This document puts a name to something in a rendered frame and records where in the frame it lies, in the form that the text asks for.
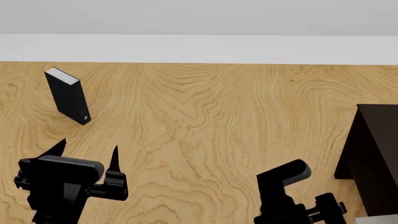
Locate light grey flat object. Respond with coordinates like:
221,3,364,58
354,215,398,224

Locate dark brown wooden cabinet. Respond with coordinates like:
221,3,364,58
333,103,398,217

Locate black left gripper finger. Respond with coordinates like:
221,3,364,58
103,144,129,202
13,138,67,190

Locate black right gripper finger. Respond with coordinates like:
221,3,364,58
314,192,348,224

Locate white skirting board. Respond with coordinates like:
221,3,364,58
0,34,398,66

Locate grey-tipped right wrist camera box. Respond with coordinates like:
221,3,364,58
256,159,312,207

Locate black standing book white pages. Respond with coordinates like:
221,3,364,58
44,67,92,126

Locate grey-topped left wrist camera box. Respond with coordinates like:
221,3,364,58
30,155,106,187

